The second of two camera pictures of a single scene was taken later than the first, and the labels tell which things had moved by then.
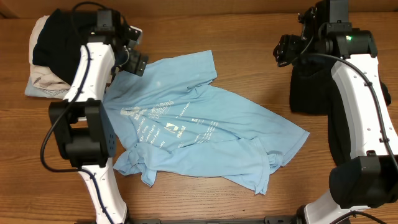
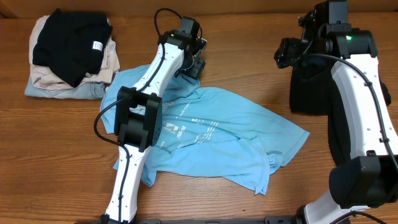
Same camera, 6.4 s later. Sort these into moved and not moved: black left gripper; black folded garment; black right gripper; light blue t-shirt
Moved: black left gripper
Not moved: light blue t-shirt; black right gripper; black folded garment
